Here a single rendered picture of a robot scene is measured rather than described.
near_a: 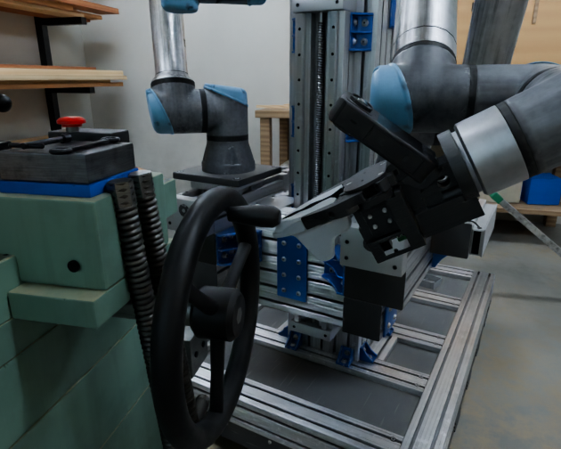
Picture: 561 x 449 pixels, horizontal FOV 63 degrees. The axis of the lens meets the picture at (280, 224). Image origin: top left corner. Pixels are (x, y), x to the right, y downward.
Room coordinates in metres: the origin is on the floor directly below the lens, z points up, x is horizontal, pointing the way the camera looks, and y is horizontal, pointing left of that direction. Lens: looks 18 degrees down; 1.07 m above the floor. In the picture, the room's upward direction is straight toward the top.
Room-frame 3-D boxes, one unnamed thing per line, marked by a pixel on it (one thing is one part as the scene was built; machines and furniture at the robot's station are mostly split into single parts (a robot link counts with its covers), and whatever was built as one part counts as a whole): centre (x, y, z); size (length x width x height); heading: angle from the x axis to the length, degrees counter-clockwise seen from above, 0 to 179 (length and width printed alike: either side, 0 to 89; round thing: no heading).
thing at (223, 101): (1.29, 0.15, 0.98); 0.13 x 0.12 x 0.14; 107
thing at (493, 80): (0.52, -0.27, 1.04); 0.11 x 0.11 x 0.08; 76
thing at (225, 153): (1.29, 0.15, 0.87); 0.15 x 0.15 x 0.10
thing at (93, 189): (0.49, 0.22, 0.99); 0.13 x 0.11 x 0.06; 168
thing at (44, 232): (0.48, 0.22, 0.91); 0.15 x 0.14 x 0.09; 168
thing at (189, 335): (0.77, 0.21, 0.58); 0.12 x 0.08 x 0.08; 78
